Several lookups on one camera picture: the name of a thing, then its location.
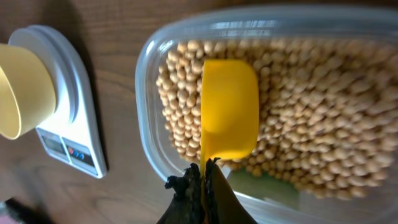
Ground white digital kitchen scale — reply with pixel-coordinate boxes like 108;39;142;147
8;25;107;179

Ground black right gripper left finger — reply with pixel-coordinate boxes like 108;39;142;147
157;163;205;224

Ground soybeans in container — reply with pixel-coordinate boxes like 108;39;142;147
156;38;397;200

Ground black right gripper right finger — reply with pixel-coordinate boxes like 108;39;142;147
205;157;257;224

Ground pale yellow bowl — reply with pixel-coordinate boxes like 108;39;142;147
1;44;57;140

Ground clear plastic container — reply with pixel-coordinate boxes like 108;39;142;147
136;5;397;223

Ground yellow measuring scoop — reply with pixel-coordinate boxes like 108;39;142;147
200;59;259;223

